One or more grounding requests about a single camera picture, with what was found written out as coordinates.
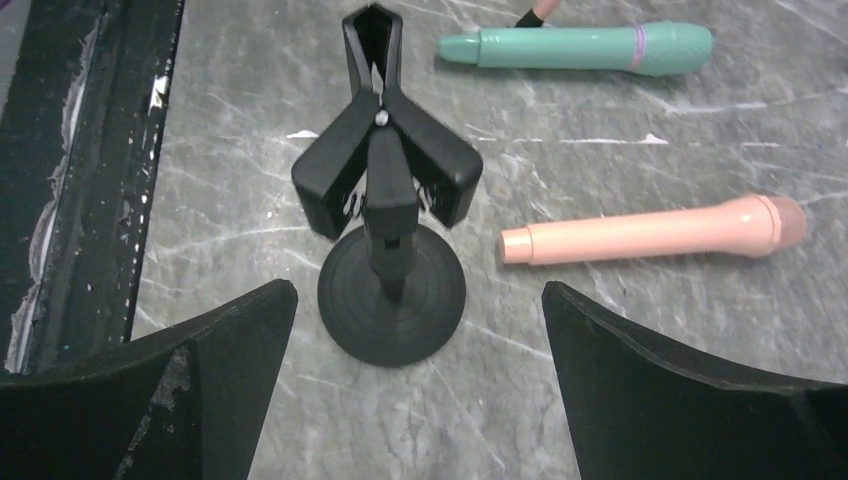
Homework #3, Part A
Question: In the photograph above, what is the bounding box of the pink toy microphone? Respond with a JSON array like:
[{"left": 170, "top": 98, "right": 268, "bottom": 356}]
[{"left": 498, "top": 195, "right": 806, "bottom": 266}]

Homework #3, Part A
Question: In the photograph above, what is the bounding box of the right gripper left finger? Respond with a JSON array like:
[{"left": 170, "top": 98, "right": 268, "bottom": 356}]
[{"left": 1, "top": 279, "right": 298, "bottom": 479}]

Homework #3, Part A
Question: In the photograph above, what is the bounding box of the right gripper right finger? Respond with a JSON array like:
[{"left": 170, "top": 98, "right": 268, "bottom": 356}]
[{"left": 541, "top": 281, "right": 847, "bottom": 479}]

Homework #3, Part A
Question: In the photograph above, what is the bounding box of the green toy microphone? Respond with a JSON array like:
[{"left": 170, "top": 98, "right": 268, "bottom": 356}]
[{"left": 438, "top": 22, "right": 713, "bottom": 77}]

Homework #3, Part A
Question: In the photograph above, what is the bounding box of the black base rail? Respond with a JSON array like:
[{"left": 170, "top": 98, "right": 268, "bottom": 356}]
[{"left": 1, "top": 1, "right": 185, "bottom": 374}]

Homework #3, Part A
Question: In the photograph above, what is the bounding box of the pink music stand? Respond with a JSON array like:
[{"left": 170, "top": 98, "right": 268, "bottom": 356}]
[{"left": 514, "top": 0, "right": 561, "bottom": 28}]

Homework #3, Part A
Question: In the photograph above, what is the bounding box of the black mic stand with clip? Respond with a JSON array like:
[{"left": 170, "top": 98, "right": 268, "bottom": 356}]
[{"left": 291, "top": 3, "right": 483, "bottom": 368}]

